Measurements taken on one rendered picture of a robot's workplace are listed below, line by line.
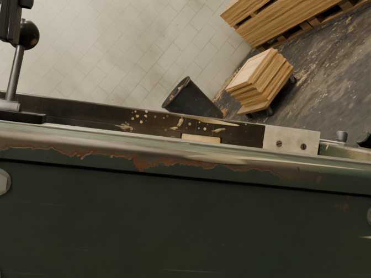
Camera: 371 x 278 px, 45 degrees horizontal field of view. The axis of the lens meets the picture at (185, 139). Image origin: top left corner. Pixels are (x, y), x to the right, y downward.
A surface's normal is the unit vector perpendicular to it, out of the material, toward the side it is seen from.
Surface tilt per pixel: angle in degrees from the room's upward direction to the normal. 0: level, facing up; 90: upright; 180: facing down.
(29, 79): 90
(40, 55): 90
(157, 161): 90
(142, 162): 90
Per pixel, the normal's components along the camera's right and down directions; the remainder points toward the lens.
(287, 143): 0.21, 0.08
